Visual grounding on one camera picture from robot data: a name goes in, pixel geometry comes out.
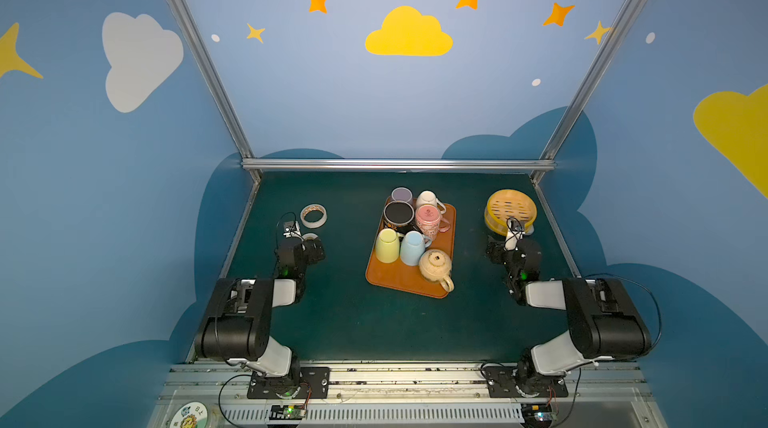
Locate aluminium frame left post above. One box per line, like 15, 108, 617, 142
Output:
166, 0, 253, 162

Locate black patterned mug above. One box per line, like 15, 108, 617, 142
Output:
383, 200, 415, 234

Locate controller circuit board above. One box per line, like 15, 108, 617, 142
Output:
521, 404, 553, 428
268, 405, 307, 423

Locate aluminium frame right post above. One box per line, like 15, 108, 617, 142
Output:
531, 0, 648, 186

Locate white ceramic mug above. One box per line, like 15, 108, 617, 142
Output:
415, 190, 447, 214

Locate yellow-green ceramic mug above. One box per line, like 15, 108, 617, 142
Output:
374, 228, 400, 264

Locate light blue ceramic mug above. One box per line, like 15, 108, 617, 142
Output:
400, 230, 432, 266

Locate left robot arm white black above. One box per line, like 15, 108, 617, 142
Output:
194, 234, 325, 398

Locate orange rectangular tray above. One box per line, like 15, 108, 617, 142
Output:
365, 200, 457, 299

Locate beige ceramic teapot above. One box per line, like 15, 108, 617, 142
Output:
419, 249, 455, 293

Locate large patterned tape roll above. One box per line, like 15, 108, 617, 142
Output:
300, 203, 328, 229

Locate pink ghost pattern mug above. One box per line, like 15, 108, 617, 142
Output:
415, 204, 451, 241

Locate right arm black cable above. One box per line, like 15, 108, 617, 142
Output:
584, 273, 663, 351

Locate purple ceramic mug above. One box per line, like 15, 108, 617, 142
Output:
390, 186, 414, 205

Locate yellow bamboo steamer basket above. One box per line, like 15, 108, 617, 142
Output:
483, 189, 538, 235

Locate aluminium frame post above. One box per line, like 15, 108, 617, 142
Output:
166, 0, 253, 162
531, 0, 648, 186

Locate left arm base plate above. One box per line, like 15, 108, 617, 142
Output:
246, 366, 330, 400

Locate left camera black cable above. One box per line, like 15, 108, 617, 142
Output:
274, 211, 299, 249

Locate round green white sticker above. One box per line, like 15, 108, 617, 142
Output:
168, 401, 209, 428

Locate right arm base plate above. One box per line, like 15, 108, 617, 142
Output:
479, 364, 569, 398

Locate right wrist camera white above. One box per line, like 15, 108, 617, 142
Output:
504, 216, 526, 251

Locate aluminium front rail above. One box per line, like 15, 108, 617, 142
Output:
148, 360, 666, 427

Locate right controller circuit board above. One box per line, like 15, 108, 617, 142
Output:
521, 404, 553, 428

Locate left controller circuit board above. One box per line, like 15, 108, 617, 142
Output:
268, 405, 307, 423

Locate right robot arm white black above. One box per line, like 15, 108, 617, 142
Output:
486, 237, 655, 397

